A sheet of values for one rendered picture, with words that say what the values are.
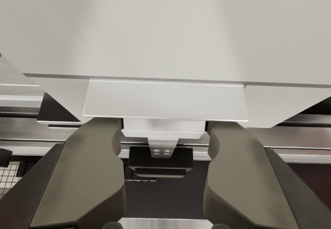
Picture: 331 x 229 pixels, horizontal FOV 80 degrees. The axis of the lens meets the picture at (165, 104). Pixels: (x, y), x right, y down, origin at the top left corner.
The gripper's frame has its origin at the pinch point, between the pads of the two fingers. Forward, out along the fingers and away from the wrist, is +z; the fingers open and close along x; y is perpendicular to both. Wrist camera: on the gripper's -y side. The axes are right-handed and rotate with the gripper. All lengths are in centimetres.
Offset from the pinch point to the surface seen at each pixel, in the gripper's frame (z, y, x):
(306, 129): 25.8, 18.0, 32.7
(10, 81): 6.1, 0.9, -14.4
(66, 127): 6.0, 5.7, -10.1
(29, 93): 7.0, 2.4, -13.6
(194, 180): 35, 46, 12
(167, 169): 15.9, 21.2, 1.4
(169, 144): 8.5, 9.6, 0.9
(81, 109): 2.2, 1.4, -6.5
